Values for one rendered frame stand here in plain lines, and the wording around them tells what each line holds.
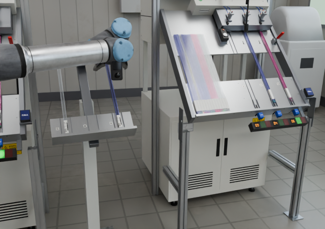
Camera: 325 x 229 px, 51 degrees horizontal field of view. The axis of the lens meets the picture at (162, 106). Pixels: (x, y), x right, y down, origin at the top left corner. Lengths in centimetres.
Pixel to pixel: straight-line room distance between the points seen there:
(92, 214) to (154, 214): 49
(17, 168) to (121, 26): 101
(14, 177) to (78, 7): 301
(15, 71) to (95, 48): 25
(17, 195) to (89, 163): 48
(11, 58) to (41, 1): 363
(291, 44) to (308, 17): 43
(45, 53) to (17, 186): 109
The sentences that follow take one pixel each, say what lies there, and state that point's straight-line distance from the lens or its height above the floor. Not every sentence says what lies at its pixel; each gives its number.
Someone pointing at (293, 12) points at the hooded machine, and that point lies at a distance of 434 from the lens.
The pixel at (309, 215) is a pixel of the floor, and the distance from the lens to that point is 238.
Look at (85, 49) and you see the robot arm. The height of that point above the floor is 111.
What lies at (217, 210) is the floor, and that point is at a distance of 226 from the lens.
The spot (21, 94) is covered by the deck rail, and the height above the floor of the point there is 86.
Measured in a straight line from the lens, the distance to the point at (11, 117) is 158.
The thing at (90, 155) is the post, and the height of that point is 54.
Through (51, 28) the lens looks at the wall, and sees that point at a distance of 460.
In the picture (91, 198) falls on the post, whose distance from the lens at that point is 180.
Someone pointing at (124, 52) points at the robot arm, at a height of 109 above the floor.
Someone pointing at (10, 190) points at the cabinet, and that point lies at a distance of 199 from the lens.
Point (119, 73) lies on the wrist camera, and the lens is 141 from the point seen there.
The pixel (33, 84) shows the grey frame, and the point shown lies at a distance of 200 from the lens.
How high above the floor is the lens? 124
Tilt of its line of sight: 17 degrees down
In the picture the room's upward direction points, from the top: 1 degrees clockwise
